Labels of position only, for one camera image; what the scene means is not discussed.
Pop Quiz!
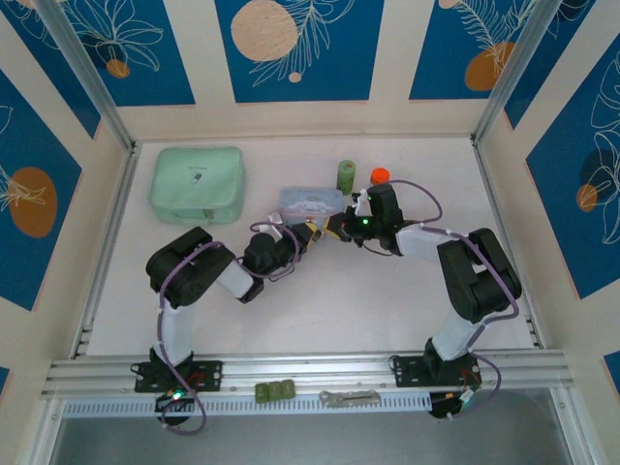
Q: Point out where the aluminium side rail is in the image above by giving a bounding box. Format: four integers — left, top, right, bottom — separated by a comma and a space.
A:
70, 142, 141, 359
472, 138, 546, 350

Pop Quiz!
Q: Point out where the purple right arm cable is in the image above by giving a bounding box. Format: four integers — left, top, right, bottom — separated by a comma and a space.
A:
385, 178, 522, 420

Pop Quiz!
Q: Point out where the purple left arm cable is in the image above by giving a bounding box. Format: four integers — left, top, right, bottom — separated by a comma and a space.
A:
155, 220, 304, 435

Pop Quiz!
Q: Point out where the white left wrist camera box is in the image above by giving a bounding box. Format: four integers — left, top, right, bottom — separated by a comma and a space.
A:
263, 210, 288, 239

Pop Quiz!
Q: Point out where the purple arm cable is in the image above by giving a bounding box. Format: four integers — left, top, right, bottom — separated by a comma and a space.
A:
155, 220, 304, 435
385, 178, 522, 420

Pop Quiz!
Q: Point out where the green cylindrical can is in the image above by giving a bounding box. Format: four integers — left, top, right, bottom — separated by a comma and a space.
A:
335, 159, 357, 197

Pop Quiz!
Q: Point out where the aluminium frame post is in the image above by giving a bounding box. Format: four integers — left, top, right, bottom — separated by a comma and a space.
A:
470, 0, 566, 146
36, 0, 137, 151

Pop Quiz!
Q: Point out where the blue cartoon tin box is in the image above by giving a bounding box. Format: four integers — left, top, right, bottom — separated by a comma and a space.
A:
278, 187, 346, 229

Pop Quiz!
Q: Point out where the flat silver metal bracket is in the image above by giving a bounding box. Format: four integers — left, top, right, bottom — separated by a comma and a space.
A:
318, 389, 382, 408

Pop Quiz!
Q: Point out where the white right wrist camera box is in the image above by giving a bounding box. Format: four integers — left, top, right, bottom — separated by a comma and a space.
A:
351, 189, 372, 217

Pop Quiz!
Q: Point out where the black controller board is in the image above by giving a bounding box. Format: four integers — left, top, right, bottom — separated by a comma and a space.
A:
428, 390, 479, 421
154, 389, 196, 427

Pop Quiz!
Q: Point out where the aluminium front rail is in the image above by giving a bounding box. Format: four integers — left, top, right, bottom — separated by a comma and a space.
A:
41, 349, 575, 399

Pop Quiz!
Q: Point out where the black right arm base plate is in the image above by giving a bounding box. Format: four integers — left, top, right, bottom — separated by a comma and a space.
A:
392, 355, 483, 388

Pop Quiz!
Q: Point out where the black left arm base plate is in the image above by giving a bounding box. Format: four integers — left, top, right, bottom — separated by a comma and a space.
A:
134, 358, 225, 393

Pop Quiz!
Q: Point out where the white slotted cable duct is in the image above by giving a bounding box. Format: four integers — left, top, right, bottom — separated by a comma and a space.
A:
62, 392, 432, 419

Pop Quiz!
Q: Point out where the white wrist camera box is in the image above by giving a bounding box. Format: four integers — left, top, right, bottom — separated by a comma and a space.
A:
351, 189, 372, 217
263, 210, 288, 239

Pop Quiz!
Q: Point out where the mint green zip pouch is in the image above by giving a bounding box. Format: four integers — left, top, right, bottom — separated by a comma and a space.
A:
147, 146, 246, 227

